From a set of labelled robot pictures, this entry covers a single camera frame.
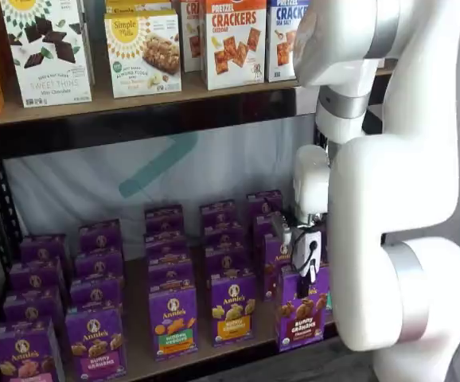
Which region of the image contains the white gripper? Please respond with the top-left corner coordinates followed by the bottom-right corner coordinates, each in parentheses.
top-left (291, 227), bottom-right (322, 299)

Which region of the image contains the purple Annie's chocolate grahams box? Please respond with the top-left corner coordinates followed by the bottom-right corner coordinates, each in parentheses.
top-left (276, 265), bottom-right (331, 353)

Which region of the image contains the purple Annie's snack box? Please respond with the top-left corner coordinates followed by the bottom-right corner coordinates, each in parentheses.
top-left (205, 243), bottom-right (251, 277)
top-left (253, 214), bottom-right (283, 240)
top-left (202, 220), bottom-right (245, 248)
top-left (69, 275), bottom-right (123, 312)
top-left (145, 232), bottom-right (192, 264)
top-left (144, 204), bottom-right (185, 236)
top-left (9, 257), bottom-right (64, 294)
top-left (199, 198), bottom-right (240, 226)
top-left (74, 247), bottom-right (125, 280)
top-left (2, 289), bottom-right (65, 325)
top-left (262, 232), bottom-right (295, 302)
top-left (246, 192), bottom-right (284, 218)
top-left (78, 218), bottom-right (124, 252)
top-left (148, 258), bottom-right (196, 292)
top-left (19, 233), bottom-right (71, 264)

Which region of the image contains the purple Annie's box yellow label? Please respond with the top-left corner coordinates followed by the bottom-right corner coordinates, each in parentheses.
top-left (209, 271), bottom-right (258, 349)

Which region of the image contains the purple Annie's hidden veggies box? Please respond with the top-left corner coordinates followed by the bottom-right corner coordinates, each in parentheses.
top-left (148, 285), bottom-right (199, 362)

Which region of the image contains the brown wooden shelf board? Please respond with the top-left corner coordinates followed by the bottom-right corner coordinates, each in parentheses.
top-left (60, 254), bottom-right (341, 382)
top-left (0, 59), bottom-right (399, 130)

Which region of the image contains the purple Annie's box magenta label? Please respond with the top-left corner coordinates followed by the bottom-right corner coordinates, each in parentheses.
top-left (64, 305), bottom-right (129, 380)

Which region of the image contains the blue sea salt crackers box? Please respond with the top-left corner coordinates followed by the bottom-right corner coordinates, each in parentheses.
top-left (266, 0), bottom-right (307, 84)

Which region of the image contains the orange cheddar pretzel crackers box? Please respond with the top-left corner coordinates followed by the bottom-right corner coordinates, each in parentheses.
top-left (203, 0), bottom-right (267, 92)
top-left (180, 0), bottom-right (207, 74)

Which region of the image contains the Simple Mills almond bars box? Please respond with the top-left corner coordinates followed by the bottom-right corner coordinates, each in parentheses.
top-left (103, 9), bottom-right (183, 99)
top-left (104, 0), bottom-right (175, 15)

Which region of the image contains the purple Annie's box pink label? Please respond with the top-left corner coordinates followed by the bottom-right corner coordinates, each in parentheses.
top-left (0, 318), bottom-right (65, 382)

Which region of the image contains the Sweet Thins mint chocolate box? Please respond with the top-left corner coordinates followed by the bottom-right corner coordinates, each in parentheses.
top-left (0, 0), bottom-right (95, 109)

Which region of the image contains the white backdrop sheet teal stripe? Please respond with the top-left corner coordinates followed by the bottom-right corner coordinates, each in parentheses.
top-left (2, 115), bottom-right (319, 262)

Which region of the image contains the black gripper cable with plug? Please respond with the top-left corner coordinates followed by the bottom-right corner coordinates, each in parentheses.
top-left (291, 228), bottom-right (321, 267)

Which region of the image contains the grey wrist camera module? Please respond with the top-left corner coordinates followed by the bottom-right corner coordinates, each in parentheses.
top-left (271, 209), bottom-right (294, 245)

